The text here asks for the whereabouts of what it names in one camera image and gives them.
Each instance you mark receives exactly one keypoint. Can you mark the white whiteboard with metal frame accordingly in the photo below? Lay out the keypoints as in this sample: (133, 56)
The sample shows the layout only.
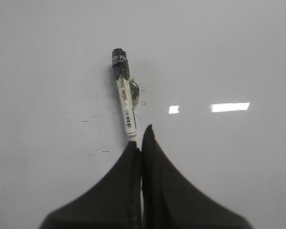
(212, 78)

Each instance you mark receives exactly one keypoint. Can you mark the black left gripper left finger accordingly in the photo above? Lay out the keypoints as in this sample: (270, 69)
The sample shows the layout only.
(113, 203)

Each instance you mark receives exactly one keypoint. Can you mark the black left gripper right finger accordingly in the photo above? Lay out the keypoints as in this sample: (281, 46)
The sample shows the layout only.
(172, 202)

